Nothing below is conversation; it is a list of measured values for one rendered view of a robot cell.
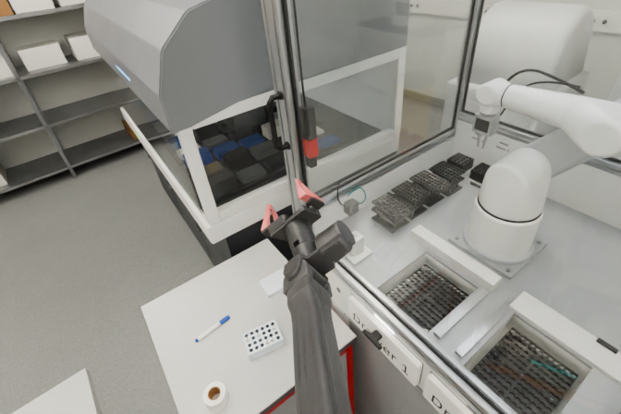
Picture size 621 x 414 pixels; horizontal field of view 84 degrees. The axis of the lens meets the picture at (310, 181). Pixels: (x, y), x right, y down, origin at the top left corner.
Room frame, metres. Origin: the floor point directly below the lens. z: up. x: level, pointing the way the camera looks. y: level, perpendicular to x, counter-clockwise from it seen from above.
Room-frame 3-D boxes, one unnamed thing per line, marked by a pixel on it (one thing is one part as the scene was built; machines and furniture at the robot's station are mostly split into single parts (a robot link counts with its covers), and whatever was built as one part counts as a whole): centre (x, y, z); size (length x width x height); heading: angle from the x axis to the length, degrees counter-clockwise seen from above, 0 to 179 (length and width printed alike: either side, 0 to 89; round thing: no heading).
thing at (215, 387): (0.50, 0.35, 0.78); 0.07 x 0.07 x 0.04
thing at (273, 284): (0.91, 0.17, 0.77); 0.13 x 0.09 x 0.02; 119
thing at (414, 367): (0.58, -0.16, 0.87); 0.29 x 0.02 x 0.11; 32
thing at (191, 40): (2.23, 0.45, 0.89); 1.86 x 1.21 x 1.78; 32
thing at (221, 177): (2.21, 0.46, 1.13); 1.78 x 1.14 x 0.45; 32
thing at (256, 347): (0.67, 0.22, 0.78); 0.12 x 0.08 x 0.04; 111
